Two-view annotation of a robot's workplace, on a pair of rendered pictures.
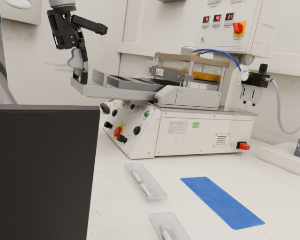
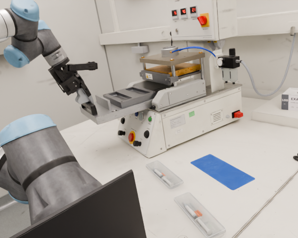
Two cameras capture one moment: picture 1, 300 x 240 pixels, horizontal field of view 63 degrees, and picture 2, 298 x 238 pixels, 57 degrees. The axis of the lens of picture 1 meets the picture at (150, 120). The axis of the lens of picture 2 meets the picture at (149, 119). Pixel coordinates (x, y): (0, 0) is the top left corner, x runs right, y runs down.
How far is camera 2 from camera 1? 33 cm
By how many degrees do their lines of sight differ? 7
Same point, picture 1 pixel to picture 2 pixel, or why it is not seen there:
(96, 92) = (107, 118)
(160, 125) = (163, 124)
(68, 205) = (132, 213)
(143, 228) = (172, 208)
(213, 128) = (206, 110)
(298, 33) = not seen: outside the picture
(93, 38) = (73, 41)
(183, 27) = (156, 7)
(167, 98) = (162, 103)
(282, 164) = (272, 120)
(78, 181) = (133, 202)
